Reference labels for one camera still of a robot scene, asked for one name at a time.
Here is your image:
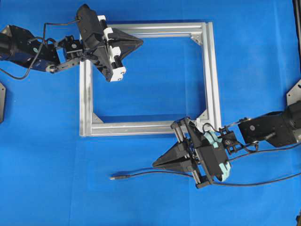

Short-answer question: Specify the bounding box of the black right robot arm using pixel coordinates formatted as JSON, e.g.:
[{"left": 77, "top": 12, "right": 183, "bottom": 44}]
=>
[{"left": 152, "top": 101, "right": 301, "bottom": 188}]

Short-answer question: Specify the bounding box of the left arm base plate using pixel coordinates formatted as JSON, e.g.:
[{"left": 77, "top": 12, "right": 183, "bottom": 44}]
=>
[{"left": 0, "top": 83, "right": 6, "bottom": 123}]

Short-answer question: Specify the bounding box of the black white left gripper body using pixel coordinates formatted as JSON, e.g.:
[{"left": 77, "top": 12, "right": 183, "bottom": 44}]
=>
[{"left": 76, "top": 4, "right": 126, "bottom": 82}]

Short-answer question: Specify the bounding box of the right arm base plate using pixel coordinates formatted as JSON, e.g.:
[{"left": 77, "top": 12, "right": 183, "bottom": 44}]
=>
[{"left": 286, "top": 80, "right": 301, "bottom": 106}]

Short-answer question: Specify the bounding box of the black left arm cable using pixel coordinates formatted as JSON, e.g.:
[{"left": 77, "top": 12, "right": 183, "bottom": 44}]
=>
[{"left": 0, "top": 19, "right": 82, "bottom": 81}]

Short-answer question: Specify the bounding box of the aluminium extrusion frame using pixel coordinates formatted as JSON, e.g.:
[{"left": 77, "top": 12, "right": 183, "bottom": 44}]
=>
[{"left": 79, "top": 22, "right": 222, "bottom": 137}]

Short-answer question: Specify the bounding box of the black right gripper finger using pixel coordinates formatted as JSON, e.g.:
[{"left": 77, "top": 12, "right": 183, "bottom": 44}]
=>
[
  {"left": 154, "top": 158, "right": 193, "bottom": 172},
  {"left": 152, "top": 142, "right": 188, "bottom": 168}
]

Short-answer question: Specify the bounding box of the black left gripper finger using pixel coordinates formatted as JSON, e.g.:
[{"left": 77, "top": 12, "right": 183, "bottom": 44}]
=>
[
  {"left": 110, "top": 41, "right": 143, "bottom": 60},
  {"left": 107, "top": 27, "right": 143, "bottom": 45}
]

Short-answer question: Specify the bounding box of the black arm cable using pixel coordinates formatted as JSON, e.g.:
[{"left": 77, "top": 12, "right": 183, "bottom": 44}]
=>
[
  {"left": 0, "top": 19, "right": 82, "bottom": 81},
  {"left": 225, "top": 141, "right": 301, "bottom": 163}
]

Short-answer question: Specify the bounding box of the black vertical post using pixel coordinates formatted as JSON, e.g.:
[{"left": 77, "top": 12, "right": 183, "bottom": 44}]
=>
[{"left": 292, "top": 0, "right": 301, "bottom": 55}]

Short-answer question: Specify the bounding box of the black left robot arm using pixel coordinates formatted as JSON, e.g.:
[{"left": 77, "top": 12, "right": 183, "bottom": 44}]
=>
[{"left": 0, "top": 4, "right": 143, "bottom": 82}]

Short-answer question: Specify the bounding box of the black wire with plug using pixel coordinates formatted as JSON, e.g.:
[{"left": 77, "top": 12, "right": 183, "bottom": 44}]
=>
[{"left": 110, "top": 167, "right": 301, "bottom": 187}]

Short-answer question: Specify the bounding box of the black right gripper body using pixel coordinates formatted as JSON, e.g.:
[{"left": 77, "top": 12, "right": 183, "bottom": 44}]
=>
[{"left": 171, "top": 117, "right": 231, "bottom": 188}]

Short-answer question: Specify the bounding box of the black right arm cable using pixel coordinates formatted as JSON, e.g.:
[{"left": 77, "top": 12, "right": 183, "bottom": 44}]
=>
[{"left": 225, "top": 141, "right": 301, "bottom": 163}]

